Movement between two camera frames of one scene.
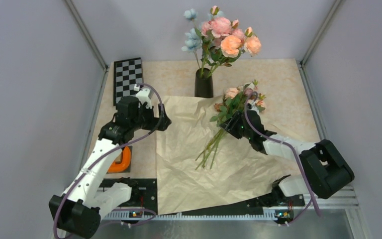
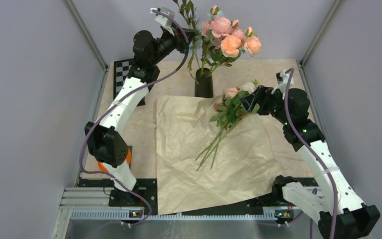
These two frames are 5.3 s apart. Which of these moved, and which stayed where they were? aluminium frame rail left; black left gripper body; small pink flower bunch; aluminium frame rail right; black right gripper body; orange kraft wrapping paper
Moved: black right gripper body; black left gripper body
Stayed: aluminium frame rail right; small pink flower bunch; orange kraft wrapping paper; aluminium frame rail left
